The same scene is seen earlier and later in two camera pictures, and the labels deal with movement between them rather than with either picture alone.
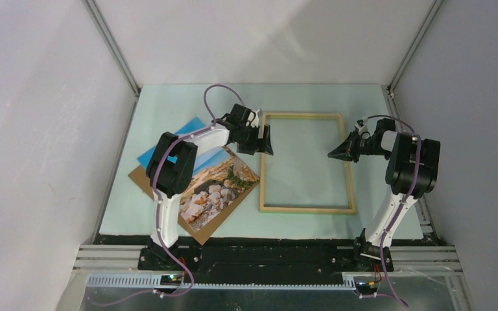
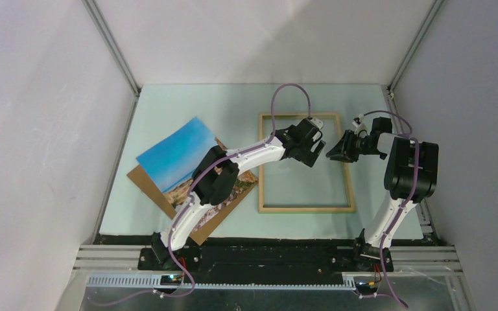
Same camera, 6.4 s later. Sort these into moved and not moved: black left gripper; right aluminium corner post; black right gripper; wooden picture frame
Moved: black left gripper
Not moved: right aluminium corner post; wooden picture frame; black right gripper
